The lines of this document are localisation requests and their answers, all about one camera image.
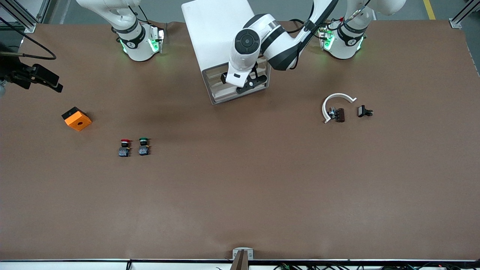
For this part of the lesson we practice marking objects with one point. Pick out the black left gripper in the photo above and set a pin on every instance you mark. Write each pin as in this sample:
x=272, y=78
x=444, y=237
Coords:
x=223, y=78

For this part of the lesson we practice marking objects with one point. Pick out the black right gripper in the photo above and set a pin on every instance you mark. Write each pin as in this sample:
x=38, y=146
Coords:
x=15, y=72

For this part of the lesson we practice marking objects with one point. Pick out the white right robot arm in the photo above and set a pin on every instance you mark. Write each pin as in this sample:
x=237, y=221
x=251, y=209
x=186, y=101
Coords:
x=137, y=48

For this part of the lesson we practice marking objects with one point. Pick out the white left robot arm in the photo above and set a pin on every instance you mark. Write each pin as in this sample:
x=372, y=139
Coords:
x=277, y=41

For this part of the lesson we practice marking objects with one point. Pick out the red push button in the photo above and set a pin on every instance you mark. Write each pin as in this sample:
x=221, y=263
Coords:
x=123, y=152

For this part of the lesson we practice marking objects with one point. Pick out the green push button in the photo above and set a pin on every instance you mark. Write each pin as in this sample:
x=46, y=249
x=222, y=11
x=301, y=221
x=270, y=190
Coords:
x=143, y=150

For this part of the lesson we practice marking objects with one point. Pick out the white curved plastic piece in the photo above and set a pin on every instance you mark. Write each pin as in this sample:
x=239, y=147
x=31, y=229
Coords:
x=330, y=99

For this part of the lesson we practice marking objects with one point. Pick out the brown table mat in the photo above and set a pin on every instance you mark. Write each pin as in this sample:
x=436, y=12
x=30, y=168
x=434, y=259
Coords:
x=240, y=187

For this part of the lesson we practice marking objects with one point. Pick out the brown black component block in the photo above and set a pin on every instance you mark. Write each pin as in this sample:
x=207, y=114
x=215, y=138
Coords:
x=340, y=114

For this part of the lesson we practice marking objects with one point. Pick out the small black clip component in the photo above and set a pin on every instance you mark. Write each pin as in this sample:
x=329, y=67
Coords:
x=362, y=111

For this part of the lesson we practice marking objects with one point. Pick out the orange button enclosure box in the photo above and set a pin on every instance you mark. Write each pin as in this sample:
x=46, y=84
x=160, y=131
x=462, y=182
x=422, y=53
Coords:
x=78, y=122

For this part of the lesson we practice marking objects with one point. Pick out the aluminium frame post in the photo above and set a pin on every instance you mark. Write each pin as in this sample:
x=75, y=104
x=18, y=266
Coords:
x=30, y=28
x=455, y=23

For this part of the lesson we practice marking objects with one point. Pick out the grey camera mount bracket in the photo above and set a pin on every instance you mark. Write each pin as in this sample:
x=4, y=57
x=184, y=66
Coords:
x=235, y=253

